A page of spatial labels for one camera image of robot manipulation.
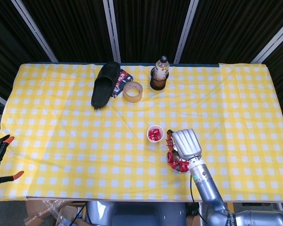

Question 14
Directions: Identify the plastic drink bottle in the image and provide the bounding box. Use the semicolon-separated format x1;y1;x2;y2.
154;55;170;82

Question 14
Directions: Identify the brown cardboard box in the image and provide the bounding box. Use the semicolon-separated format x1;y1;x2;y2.
25;200;87;226

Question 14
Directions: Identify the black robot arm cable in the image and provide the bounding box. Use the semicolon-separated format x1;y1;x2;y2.
190;174;209;226

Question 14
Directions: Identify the round steel plate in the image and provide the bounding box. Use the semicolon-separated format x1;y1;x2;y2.
166;141;191;174

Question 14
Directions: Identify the yellow white checked tablecloth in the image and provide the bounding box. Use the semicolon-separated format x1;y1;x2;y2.
0;62;283;202

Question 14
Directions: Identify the clear plastic film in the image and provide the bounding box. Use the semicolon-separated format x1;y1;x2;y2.
23;200;73;226

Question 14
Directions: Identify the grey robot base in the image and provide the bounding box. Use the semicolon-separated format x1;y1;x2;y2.
86;201;187;226

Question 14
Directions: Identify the black rubber slipper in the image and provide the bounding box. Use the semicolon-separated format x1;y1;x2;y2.
91;61;121;110

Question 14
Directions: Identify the clear packing tape roll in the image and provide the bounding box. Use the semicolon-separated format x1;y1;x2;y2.
123;81;143;103

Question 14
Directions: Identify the white paper cup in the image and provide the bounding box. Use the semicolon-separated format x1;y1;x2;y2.
147;125;165;144

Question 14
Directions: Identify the black mesh cup holder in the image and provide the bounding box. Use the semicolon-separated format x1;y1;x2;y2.
150;67;171;91

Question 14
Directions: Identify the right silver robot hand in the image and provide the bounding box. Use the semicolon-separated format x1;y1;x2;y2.
166;128;203;163

